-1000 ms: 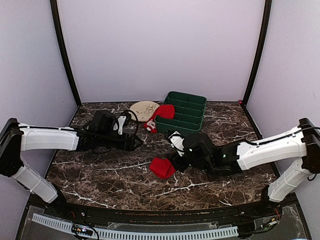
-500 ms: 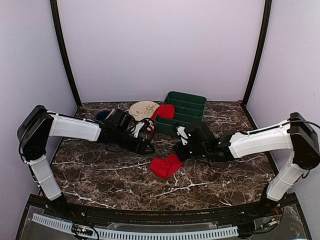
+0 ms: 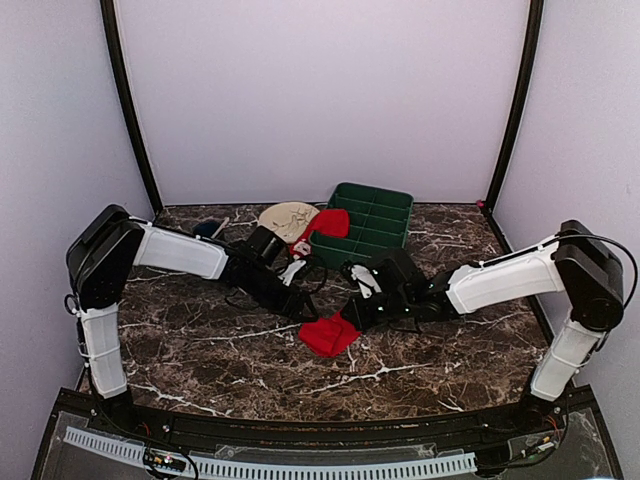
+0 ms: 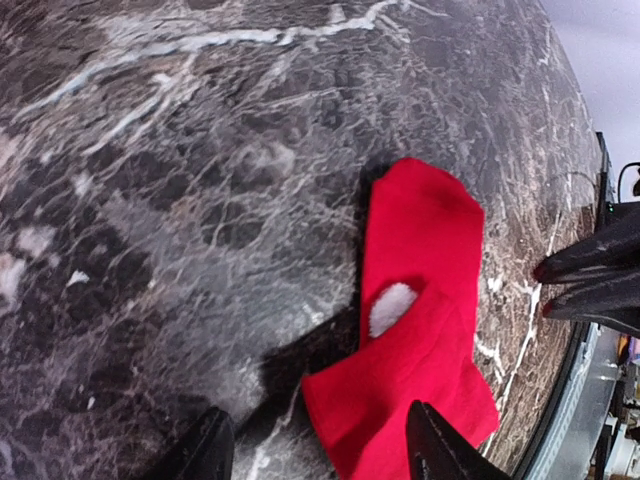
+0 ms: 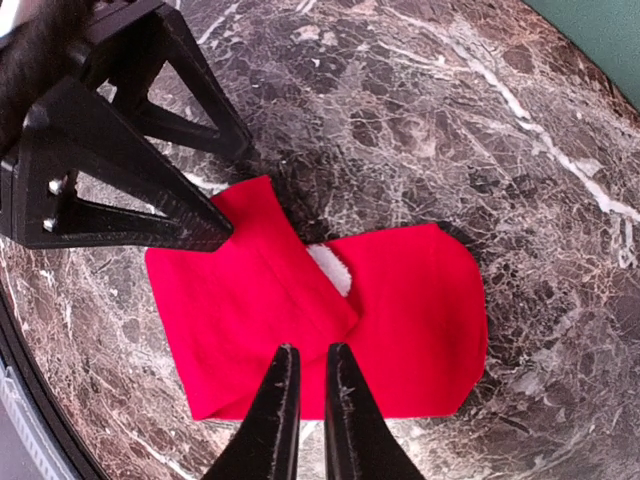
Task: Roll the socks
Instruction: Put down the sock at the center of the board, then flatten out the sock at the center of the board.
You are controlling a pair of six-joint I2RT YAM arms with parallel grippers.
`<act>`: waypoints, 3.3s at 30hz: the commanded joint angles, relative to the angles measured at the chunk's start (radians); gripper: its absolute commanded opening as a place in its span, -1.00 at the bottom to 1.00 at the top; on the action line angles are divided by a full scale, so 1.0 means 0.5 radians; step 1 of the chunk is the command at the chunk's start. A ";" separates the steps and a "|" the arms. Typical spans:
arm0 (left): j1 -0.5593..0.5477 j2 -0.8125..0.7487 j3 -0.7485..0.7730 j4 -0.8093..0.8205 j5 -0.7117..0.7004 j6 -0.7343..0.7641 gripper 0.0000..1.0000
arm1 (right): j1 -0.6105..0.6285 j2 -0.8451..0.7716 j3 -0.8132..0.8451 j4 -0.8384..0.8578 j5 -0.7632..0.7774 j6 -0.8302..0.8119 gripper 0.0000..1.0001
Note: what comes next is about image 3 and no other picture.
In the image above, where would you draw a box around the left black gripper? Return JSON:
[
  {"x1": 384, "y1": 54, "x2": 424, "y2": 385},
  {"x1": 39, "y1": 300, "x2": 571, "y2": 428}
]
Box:
[{"x1": 244, "y1": 265, "x2": 319, "y2": 322}]

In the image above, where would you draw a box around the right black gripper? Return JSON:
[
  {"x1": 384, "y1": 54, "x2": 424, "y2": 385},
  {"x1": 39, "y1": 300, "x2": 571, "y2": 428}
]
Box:
[{"x1": 340, "y1": 290, "x2": 413, "y2": 330}]

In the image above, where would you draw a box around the red sock plain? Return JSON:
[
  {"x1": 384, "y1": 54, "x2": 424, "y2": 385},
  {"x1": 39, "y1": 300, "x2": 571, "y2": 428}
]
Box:
[{"x1": 299, "y1": 312, "x2": 361, "y2": 358}]

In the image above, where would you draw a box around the green divided plastic organizer tray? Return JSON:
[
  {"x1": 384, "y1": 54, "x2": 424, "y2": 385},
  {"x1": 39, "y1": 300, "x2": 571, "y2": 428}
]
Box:
[{"x1": 310, "y1": 182, "x2": 414, "y2": 270}]

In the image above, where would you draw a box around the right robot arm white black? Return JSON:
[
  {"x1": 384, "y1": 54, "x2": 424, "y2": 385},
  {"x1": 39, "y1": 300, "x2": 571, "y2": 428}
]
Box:
[{"x1": 340, "y1": 220, "x2": 626, "y2": 434}]

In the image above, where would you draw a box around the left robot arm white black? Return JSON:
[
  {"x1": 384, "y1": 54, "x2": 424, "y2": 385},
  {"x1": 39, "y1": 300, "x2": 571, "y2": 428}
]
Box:
[{"x1": 64, "y1": 204, "x2": 318, "y2": 436}]

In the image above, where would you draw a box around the red Santa sock in tray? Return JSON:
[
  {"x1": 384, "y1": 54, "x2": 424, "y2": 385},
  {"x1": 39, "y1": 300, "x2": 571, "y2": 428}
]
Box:
[{"x1": 289, "y1": 209, "x2": 350, "y2": 260}]

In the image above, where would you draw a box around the beige bird pattern plate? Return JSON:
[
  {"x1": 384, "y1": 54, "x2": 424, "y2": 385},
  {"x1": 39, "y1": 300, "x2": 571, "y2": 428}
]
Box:
[{"x1": 258, "y1": 201, "x2": 319, "y2": 245}]

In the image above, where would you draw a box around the wooden spoon in cup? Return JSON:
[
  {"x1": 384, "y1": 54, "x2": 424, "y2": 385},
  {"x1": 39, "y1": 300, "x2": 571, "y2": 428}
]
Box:
[{"x1": 217, "y1": 217, "x2": 230, "y2": 231}]

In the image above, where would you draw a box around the dark blue cup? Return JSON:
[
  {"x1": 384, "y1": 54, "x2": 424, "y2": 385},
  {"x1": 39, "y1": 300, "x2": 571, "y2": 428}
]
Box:
[{"x1": 192, "y1": 221, "x2": 221, "y2": 238}]

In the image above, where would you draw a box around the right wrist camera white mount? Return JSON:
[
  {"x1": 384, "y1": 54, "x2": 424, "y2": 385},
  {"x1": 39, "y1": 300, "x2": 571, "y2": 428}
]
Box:
[{"x1": 342, "y1": 263, "x2": 382, "y2": 299}]

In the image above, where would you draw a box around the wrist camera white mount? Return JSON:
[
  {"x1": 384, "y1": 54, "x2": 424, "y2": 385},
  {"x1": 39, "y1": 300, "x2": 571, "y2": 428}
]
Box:
[
  {"x1": 342, "y1": 263, "x2": 382, "y2": 299},
  {"x1": 278, "y1": 255, "x2": 312, "y2": 286}
]

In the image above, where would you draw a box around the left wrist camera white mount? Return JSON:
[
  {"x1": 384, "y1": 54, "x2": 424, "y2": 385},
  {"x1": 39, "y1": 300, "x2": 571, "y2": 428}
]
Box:
[{"x1": 278, "y1": 255, "x2": 312, "y2": 286}]

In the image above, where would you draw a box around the white slotted cable duct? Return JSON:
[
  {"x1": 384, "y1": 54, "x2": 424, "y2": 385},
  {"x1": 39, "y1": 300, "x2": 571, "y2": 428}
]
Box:
[{"x1": 63, "y1": 426, "x2": 477, "y2": 479}]

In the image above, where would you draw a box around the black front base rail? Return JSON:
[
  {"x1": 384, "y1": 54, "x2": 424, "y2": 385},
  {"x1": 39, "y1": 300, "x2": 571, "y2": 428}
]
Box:
[{"x1": 54, "y1": 384, "x2": 596, "y2": 451}]

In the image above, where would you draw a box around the black left frame post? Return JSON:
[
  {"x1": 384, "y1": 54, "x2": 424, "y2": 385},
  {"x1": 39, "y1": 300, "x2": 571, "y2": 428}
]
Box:
[{"x1": 99, "y1": 0, "x2": 164, "y2": 215}]

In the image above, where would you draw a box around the black frame post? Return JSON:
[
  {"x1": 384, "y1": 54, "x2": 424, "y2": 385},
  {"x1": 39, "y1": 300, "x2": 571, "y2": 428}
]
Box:
[
  {"x1": 99, "y1": 0, "x2": 164, "y2": 215},
  {"x1": 484, "y1": 0, "x2": 544, "y2": 216}
]

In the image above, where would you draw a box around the black right frame post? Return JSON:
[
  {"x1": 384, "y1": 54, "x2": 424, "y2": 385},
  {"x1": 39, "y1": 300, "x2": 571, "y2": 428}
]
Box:
[{"x1": 484, "y1": 0, "x2": 544, "y2": 216}]

